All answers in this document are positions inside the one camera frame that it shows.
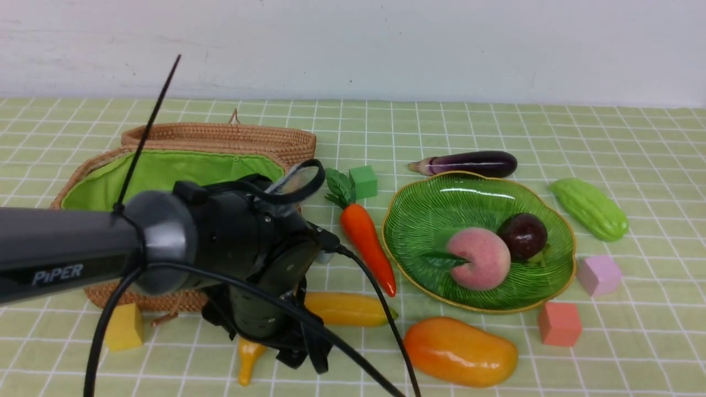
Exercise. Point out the orange toy carrot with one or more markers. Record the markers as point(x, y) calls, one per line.
point(360, 229)

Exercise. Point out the yellow toy banana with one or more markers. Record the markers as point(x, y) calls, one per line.
point(334, 308)

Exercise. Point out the woven wicker basket lid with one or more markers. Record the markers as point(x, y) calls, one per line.
point(284, 146)

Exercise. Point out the green foam cube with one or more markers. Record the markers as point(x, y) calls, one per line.
point(364, 181)

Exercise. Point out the dark purple toy mangosteen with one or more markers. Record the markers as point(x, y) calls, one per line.
point(524, 235)

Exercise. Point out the green leaf-shaped glass plate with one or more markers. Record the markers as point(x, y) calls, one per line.
point(420, 211)

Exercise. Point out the green toy bitter gourd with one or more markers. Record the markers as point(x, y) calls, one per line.
point(597, 212)

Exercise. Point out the yellow foam cube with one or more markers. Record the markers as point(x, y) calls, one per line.
point(125, 328)

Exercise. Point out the salmon red foam cube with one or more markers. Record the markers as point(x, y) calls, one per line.
point(559, 324)

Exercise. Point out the purple toy eggplant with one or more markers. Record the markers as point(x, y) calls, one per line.
point(490, 164)

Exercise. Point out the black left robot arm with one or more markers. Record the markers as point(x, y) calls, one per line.
point(248, 230)

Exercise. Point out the pink toy peach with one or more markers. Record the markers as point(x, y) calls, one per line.
point(476, 258)

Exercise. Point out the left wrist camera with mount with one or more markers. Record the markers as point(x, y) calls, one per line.
point(327, 241)

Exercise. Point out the pink-purple foam cube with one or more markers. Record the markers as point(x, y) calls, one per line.
point(599, 275)

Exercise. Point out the woven wicker basket green lining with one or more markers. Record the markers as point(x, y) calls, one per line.
point(97, 183)

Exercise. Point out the orange toy mango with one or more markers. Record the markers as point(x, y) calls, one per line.
point(453, 351)

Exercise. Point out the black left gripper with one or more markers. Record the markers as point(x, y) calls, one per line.
point(240, 313)

